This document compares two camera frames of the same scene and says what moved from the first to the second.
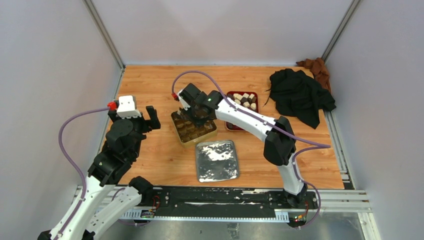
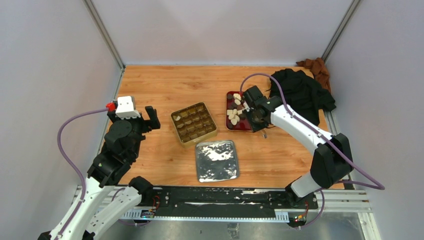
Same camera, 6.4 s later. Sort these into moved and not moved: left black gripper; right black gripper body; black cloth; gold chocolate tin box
Moved: right black gripper body
Not moved: black cloth; left black gripper; gold chocolate tin box
